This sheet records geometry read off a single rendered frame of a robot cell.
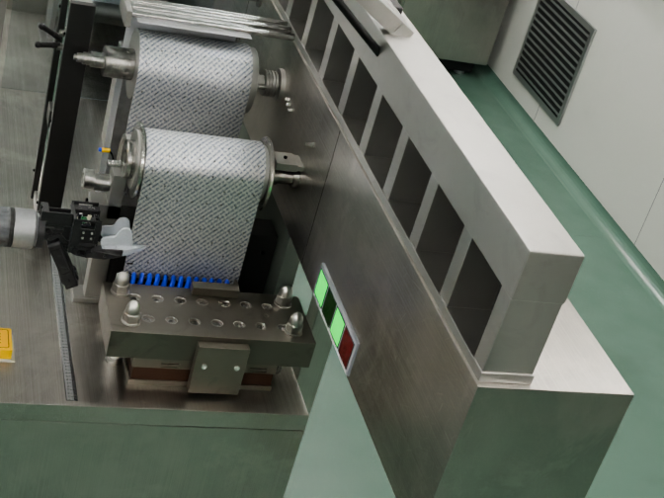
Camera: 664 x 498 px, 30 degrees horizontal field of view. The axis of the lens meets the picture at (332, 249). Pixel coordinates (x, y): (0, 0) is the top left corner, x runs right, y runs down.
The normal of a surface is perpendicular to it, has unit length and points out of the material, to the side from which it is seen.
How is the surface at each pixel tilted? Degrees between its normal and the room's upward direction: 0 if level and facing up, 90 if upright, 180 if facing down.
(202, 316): 0
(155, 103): 92
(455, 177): 90
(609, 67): 90
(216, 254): 90
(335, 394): 0
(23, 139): 0
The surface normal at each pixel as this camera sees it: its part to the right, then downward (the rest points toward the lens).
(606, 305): 0.25, -0.83
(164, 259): 0.25, 0.54
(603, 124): -0.94, -0.08
